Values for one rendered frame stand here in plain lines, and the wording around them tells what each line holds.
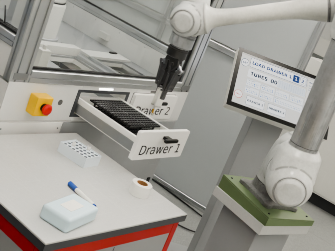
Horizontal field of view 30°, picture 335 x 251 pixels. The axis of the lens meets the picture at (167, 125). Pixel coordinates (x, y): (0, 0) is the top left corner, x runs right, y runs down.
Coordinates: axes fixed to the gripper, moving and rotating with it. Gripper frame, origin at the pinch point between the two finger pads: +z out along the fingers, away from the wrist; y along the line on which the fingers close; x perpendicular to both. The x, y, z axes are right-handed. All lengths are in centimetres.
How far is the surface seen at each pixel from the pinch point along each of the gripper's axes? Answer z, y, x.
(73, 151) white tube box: 21.2, -8.2, 33.4
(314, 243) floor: 101, 44, -218
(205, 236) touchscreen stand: 76, 20, -80
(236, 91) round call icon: -1, 24, -63
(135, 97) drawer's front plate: 9.5, 22.4, -7.4
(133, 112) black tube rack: 10.7, 9.0, 1.4
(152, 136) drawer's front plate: 9.7, -14.8, 8.6
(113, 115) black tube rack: 10.9, 2.9, 14.4
